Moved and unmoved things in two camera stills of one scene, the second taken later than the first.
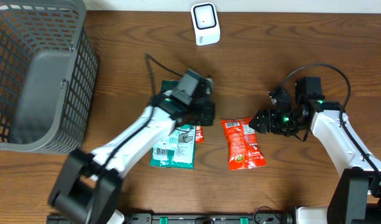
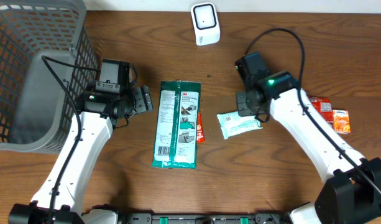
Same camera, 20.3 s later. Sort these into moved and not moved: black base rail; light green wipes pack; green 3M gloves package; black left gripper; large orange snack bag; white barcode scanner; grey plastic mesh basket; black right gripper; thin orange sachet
Moved: black right gripper; black left gripper; light green wipes pack; large orange snack bag
Not moved: black base rail; grey plastic mesh basket; thin orange sachet; white barcode scanner; green 3M gloves package
